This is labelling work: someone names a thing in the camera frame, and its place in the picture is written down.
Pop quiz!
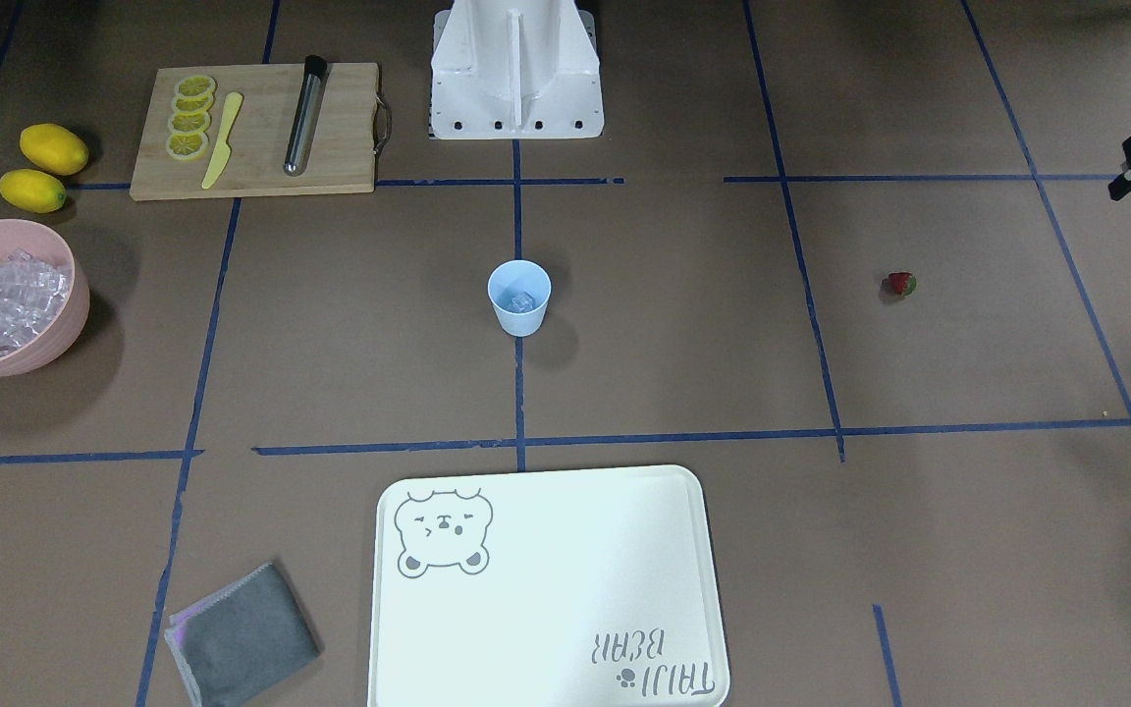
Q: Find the lemon slice one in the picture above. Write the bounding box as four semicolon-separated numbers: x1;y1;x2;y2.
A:
174;75;217;100

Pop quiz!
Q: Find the yellow lemon far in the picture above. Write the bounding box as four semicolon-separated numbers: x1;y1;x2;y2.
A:
19;124;90;178

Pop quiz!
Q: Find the light blue cup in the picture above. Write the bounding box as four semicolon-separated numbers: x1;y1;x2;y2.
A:
486;259;553;339

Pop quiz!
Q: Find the lemon slice four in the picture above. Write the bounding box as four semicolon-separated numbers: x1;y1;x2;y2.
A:
163;131;208;161

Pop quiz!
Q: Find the wooden cutting board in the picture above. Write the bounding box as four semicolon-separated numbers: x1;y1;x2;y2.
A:
129;63;389;202

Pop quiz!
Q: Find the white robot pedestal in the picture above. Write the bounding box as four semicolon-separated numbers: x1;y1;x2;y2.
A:
428;1;605;140

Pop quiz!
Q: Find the metal muddler black tip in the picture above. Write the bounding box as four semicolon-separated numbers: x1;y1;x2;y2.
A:
283;55;329;178

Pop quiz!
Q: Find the yellow plastic knife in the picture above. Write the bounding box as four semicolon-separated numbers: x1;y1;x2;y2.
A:
200;92;243;190

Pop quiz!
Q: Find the lemon slice three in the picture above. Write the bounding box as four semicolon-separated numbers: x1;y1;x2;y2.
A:
169;111;211;135

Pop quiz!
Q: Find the lemon slice two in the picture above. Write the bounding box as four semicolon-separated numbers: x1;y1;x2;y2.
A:
172;93;214;117

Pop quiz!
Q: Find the yellow lemon near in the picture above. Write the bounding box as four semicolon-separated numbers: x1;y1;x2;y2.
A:
0;169;67;214

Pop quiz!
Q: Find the red strawberry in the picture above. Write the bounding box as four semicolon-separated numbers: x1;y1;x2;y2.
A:
884;270;917;299

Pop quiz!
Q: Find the grey folded cloth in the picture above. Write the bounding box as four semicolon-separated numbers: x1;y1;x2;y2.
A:
163;563;320;706

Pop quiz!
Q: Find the pink bowl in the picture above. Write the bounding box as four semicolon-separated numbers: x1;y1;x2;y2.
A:
0;219;90;377

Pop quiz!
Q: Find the yellow lemon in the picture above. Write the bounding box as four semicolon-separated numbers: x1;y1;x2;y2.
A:
0;169;67;214
19;124;90;178

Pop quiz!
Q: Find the cream bear tray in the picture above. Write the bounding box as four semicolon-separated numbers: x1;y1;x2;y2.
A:
366;464;731;706

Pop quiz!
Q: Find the ice cube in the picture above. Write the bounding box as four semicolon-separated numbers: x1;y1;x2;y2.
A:
506;291;539;314

